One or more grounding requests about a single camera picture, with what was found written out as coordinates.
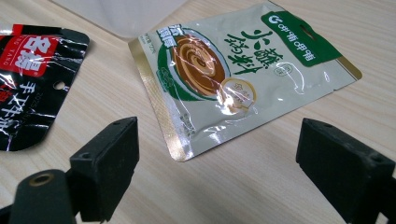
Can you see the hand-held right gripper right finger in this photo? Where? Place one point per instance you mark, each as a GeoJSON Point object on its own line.
{"type": "Point", "coordinates": [342, 168]}

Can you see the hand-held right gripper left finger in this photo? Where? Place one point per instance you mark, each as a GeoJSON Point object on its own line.
{"type": "Point", "coordinates": [106, 168]}

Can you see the black sauce packet red label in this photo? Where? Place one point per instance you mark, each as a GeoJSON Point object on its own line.
{"type": "Point", "coordinates": [34, 102]}

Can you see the beige sauce packet green label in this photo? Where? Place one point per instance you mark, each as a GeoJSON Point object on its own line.
{"type": "Point", "coordinates": [249, 105]}

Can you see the clear plastic container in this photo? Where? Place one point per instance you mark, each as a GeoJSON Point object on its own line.
{"type": "Point", "coordinates": [124, 15]}

